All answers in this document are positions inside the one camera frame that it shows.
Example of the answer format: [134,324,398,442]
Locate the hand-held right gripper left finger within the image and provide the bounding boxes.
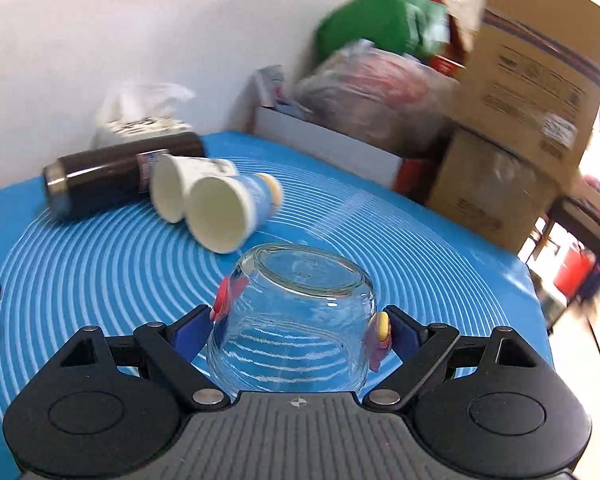
[49,304,231,407]

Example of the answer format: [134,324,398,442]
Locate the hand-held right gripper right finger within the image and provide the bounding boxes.
[362,305,557,408]

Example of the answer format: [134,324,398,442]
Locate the clear glass cup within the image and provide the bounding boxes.
[206,243,394,394]

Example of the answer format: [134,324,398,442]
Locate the blue paper cup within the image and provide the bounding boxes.
[185,173,284,255]

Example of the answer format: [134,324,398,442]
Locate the white paper cup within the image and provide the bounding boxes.
[149,154,239,224]

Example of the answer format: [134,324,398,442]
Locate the blue ringed silicone mat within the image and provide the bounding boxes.
[0,131,554,480]

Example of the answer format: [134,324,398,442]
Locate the plain brown cardboard box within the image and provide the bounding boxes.
[424,127,581,253]

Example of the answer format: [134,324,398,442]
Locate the red container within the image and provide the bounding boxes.
[553,241,597,301]

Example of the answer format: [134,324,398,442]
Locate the dark brown thermos bottle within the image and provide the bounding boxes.
[42,131,207,222]

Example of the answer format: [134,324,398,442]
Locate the dark stool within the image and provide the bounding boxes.
[517,180,600,266]

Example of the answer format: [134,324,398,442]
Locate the white open box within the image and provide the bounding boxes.
[252,65,406,191]

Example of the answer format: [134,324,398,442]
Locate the white plastic bag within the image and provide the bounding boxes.
[90,81,197,150]

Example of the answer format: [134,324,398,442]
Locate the clear plastic bag of items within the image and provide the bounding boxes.
[294,40,461,157]

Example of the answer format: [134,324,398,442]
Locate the large printed cardboard box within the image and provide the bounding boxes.
[442,0,600,181]

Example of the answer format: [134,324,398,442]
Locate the green bag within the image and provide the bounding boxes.
[314,0,452,63]

